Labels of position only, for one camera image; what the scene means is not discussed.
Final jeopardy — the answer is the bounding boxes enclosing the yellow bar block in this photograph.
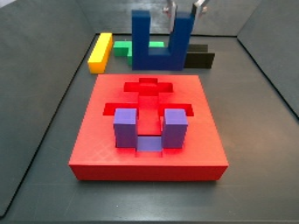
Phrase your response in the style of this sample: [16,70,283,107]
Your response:
[88,32,113,74]

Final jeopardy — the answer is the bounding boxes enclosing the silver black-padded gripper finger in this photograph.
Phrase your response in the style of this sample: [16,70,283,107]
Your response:
[162,0,177,32]

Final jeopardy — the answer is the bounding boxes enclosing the green zigzag block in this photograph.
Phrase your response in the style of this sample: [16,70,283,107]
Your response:
[113,41,164,65]

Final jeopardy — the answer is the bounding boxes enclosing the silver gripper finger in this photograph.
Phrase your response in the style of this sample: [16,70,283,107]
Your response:
[190,0,209,25]

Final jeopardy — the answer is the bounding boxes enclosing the black angle fixture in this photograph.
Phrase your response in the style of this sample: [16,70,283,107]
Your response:
[184,44,215,69]

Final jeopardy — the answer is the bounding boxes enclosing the red base block with slots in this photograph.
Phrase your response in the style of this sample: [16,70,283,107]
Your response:
[69,74,229,181]

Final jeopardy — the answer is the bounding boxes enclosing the blue U-shaped block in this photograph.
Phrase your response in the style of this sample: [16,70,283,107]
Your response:
[130,10,193,71]

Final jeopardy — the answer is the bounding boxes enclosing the purple U-shaped block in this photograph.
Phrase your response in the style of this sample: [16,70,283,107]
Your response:
[113,108,188,152]

